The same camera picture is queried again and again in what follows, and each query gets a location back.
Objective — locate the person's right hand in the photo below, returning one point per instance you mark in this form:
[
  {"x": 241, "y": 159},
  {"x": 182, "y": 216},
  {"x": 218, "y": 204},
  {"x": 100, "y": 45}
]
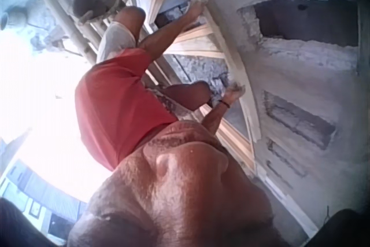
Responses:
[{"x": 232, "y": 93}]

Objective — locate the person's left hand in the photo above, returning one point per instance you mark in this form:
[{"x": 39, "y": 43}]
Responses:
[{"x": 198, "y": 10}]

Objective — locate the black wrist band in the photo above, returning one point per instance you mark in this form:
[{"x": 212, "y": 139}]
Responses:
[{"x": 224, "y": 103}]

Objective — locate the person's legs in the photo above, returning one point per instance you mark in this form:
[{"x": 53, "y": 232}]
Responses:
[{"x": 118, "y": 34}]

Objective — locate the round grey pot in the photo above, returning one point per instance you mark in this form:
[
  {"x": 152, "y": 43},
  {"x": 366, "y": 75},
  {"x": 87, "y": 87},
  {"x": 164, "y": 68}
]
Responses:
[{"x": 12, "y": 17}]

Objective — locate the wooden window frame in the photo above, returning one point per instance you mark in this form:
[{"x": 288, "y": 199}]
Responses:
[{"x": 199, "y": 34}]

